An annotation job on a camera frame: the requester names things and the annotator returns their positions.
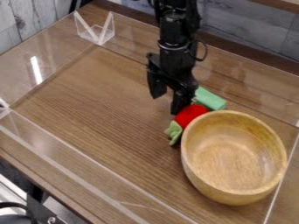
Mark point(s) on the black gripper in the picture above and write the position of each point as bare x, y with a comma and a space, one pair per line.
170, 71

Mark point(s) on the red plush fruit green leaves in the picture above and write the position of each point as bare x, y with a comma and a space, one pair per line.
182, 120

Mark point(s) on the green rectangular block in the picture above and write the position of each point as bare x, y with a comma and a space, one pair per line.
210, 100

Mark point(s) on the wooden bowl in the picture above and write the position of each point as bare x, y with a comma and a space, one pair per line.
233, 156

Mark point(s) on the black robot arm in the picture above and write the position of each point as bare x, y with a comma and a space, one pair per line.
178, 18

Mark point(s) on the clear acrylic enclosure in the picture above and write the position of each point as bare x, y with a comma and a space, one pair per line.
82, 128

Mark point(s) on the black metal bracket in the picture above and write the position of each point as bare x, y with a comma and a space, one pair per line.
43, 215

